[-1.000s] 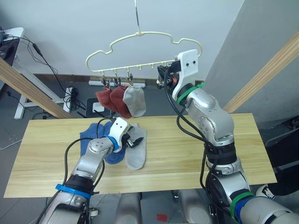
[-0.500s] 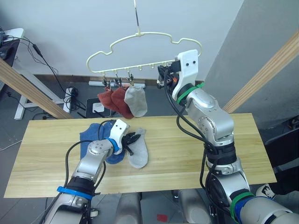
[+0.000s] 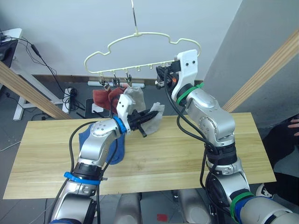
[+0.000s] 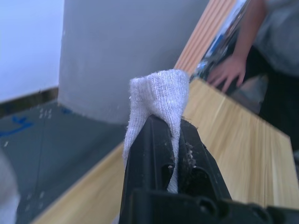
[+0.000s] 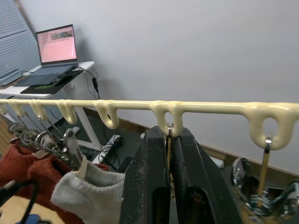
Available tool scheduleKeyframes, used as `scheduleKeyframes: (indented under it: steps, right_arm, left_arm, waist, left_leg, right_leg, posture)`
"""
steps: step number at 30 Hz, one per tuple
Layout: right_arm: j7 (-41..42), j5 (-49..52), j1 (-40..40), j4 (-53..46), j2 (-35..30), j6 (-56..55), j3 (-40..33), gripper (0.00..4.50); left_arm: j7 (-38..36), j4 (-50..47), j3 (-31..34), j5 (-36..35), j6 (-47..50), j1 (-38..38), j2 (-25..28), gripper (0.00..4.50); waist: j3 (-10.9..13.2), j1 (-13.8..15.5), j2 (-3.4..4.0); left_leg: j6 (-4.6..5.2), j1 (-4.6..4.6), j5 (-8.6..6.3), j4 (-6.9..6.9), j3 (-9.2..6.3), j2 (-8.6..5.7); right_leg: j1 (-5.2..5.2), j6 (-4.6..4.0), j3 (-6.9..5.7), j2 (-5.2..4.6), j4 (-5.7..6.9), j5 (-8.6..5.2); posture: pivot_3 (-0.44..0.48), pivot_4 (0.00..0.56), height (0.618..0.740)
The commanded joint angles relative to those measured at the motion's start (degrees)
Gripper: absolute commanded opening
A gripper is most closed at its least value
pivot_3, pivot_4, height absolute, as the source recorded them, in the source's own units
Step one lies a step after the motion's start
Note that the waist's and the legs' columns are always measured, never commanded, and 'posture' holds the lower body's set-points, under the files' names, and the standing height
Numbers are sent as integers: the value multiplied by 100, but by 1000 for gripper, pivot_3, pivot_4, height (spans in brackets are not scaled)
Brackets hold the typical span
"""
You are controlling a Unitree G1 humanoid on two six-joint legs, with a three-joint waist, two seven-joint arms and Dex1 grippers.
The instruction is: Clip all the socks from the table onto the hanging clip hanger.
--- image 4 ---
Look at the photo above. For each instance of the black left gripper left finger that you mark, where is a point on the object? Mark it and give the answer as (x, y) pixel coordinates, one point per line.
(149, 151)

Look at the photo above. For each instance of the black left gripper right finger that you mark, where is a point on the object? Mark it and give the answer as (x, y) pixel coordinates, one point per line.
(198, 161)

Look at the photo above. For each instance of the white knitted sock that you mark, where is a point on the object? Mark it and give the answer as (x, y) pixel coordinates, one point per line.
(161, 98)
(7, 191)

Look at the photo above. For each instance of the person's bare hand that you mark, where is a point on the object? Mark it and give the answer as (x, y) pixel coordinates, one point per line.
(230, 70)

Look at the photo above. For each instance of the person's black trousers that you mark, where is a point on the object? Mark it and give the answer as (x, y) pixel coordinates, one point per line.
(273, 98)

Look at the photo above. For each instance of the slatted wooden panel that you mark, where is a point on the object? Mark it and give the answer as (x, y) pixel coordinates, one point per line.
(205, 35)

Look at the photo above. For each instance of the person's grey shirt torso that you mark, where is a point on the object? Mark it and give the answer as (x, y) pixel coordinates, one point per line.
(280, 30)

